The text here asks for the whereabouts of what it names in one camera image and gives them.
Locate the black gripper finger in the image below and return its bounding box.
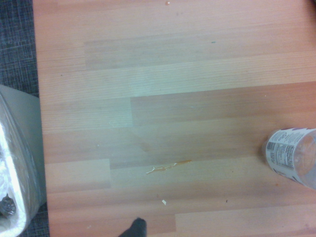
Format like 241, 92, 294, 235
118, 217, 148, 237

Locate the clear plastic bottle white label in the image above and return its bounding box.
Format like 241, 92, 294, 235
261, 127, 316, 191

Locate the beige trash bin plastic liner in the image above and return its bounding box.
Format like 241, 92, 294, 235
0, 83, 48, 237

